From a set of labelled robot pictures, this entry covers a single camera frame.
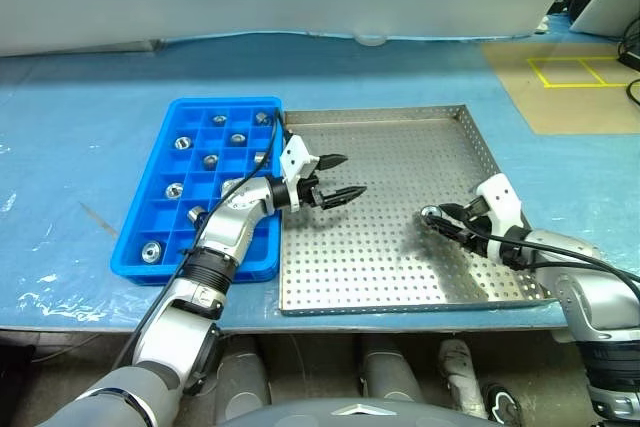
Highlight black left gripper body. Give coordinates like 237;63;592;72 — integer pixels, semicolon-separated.
298;156;326;208

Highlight black and white sneaker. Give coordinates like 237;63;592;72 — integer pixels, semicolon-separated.
482;381;524;426

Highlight grey rounded column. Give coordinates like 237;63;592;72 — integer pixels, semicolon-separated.
214;336;272;423
362;341;426;403

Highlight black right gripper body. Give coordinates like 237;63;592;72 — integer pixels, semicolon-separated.
460;196;494;254

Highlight perforated metal tray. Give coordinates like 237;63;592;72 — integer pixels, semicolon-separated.
277;104;556;317

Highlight brown cardboard sheet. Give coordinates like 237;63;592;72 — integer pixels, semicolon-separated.
482;41;640;136

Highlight black cable bundle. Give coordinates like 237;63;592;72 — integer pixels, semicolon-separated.
617;16;640;103

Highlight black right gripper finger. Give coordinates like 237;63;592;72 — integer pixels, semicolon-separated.
424;217;476;247
439;203;474;221

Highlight white dirty shoe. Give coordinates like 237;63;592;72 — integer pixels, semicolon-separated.
438;339;489;421

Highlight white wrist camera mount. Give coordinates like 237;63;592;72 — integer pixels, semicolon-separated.
474;173;524;258
279;135;321;211

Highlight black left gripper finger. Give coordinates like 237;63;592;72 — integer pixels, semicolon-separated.
319;153;349;173
319;185;369;212

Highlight grey robot torso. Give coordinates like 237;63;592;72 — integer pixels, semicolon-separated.
214;399;496;427

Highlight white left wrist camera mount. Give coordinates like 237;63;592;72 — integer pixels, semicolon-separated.
279;135;321;211

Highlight blue compartment tray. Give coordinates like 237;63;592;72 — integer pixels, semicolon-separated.
109;95;285;287

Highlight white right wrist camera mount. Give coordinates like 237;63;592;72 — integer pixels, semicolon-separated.
474;173;524;258

